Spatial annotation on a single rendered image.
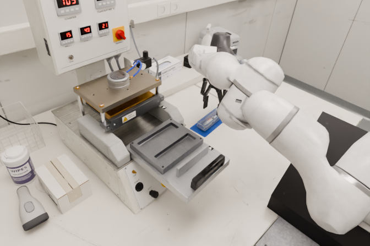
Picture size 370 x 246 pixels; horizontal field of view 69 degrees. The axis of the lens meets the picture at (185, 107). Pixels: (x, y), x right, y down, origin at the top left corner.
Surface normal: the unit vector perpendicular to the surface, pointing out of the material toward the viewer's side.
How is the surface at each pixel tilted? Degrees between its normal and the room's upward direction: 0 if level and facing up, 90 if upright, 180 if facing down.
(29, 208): 22
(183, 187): 0
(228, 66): 37
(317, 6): 90
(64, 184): 2
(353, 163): 49
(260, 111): 56
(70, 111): 0
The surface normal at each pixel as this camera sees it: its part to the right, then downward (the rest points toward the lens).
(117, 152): 0.52, -0.33
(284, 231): 0.05, -0.80
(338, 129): -0.47, -0.27
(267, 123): -0.59, 0.24
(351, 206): -0.25, -0.09
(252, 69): -0.67, -0.35
